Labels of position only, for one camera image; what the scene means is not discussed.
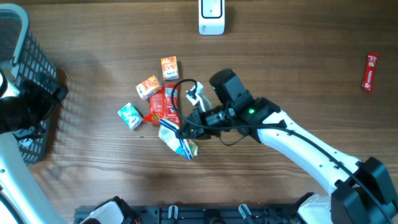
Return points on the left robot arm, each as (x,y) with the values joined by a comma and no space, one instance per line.
(26,202)

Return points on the red Nescafe coffee stick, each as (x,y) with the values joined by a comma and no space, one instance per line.
(370,70)

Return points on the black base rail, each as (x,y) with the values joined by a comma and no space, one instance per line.
(217,214)

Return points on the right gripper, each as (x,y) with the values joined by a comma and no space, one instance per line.
(198,132)

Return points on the white barcode scanner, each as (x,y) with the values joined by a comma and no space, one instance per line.
(211,17)

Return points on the yellow chips bag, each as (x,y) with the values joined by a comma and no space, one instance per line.
(183,147)

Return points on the red snack packet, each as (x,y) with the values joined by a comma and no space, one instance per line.
(160,105)

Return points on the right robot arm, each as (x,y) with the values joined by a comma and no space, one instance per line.
(356,191)

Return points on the orange Kleenex Cherish pack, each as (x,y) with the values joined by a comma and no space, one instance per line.
(148,87)

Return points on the orange Kleenex Enjoy pack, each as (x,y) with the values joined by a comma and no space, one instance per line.
(169,68)

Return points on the teal Kleenex tissue pack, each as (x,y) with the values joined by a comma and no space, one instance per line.
(131,116)

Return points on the grey plastic shopping basket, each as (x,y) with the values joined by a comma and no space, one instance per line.
(30,88)

